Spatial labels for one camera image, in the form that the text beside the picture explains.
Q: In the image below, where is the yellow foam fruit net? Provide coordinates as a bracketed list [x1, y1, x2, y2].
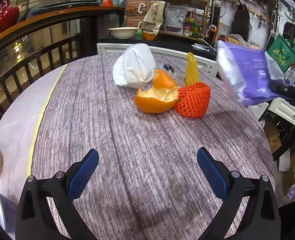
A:
[185, 52, 200, 85]

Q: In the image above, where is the orange peel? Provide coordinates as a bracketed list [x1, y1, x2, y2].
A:
[135, 69, 180, 113]

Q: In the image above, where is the black wooden railing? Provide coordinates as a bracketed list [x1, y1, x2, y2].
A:
[0, 34, 98, 130]

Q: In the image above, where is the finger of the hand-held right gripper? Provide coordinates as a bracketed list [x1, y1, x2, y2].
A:
[270, 83, 295, 102]

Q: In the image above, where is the orange foam fruit net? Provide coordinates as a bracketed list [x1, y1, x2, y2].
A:
[175, 82, 211, 118]

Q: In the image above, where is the red ceramic vase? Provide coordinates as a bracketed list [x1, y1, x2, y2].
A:
[0, 0, 20, 38]

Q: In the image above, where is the white drawer with black handle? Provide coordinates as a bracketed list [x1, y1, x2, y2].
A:
[268, 97, 295, 132]

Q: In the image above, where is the cream bowl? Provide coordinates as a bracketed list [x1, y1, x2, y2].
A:
[108, 27, 140, 39]

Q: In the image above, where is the green tote bag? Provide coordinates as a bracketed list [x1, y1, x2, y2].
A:
[267, 34, 295, 73]

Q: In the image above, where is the purple plastic packet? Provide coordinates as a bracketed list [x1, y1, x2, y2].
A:
[216, 40, 285, 108]

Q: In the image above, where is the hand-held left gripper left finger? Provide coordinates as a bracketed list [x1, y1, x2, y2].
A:
[15, 148, 99, 240]

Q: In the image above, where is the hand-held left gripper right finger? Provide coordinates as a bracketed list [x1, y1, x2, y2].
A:
[197, 147, 281, 240]

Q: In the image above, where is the brown cardboard box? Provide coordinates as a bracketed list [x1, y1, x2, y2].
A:
[126, 0, 148, 28]

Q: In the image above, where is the white face mask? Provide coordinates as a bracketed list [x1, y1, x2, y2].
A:
[112, 43, 157, 89]

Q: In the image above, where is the purple patterned cloth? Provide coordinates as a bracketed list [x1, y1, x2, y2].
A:
[287, 182, 295, 202]

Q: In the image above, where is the beige printed canvas bag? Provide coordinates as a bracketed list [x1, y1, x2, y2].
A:
[142, 0, 166, 34]

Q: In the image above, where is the open cardboard box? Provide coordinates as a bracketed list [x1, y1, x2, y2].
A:
[263, 120, 283, 153]

